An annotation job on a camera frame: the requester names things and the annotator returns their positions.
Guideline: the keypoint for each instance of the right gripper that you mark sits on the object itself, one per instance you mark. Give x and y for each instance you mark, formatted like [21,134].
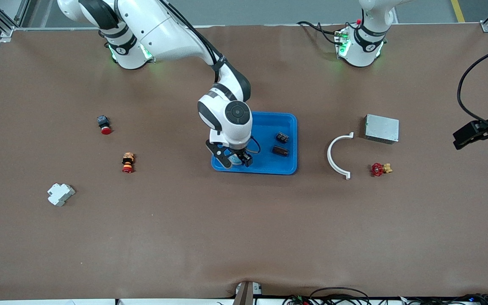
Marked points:
[241,153]

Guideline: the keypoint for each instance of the blue dome bell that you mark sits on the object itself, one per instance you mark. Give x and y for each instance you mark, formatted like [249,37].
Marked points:
[235,160]

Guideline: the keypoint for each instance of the plain dark brown capacitor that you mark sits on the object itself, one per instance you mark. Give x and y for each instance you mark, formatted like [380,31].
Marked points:
[281,151]

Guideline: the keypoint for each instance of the white-printed dark capacitor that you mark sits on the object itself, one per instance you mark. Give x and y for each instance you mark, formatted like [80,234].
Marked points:
[282,137]

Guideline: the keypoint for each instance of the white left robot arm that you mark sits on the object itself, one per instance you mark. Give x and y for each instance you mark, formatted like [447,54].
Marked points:
[360,51]

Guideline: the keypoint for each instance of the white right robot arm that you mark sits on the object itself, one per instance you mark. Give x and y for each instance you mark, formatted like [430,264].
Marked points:
[163,29]

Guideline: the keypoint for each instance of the blue plastic tray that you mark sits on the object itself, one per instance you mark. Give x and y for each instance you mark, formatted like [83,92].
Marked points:
[269,163]

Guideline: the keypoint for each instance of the brown table cover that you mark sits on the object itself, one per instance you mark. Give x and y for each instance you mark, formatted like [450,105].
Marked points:
[227,233]

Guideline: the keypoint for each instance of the silver metal box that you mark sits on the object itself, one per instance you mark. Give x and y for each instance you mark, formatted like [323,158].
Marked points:
[381,128]

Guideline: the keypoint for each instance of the white circuit breaker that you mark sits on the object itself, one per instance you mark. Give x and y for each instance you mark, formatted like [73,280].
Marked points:
[60,194]

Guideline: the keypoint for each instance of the white curved plastic bracket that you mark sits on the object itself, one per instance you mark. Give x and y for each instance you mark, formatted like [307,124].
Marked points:
[329,156]

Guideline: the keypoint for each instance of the red button yellow-topped switch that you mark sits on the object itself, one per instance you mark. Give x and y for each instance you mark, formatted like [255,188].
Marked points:
[128,163]

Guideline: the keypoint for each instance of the red button black switch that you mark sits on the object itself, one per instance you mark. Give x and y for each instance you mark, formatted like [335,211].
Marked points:
[104,125]

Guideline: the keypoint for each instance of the white table edge rail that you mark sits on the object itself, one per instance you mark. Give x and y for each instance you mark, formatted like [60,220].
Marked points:
[36,302]

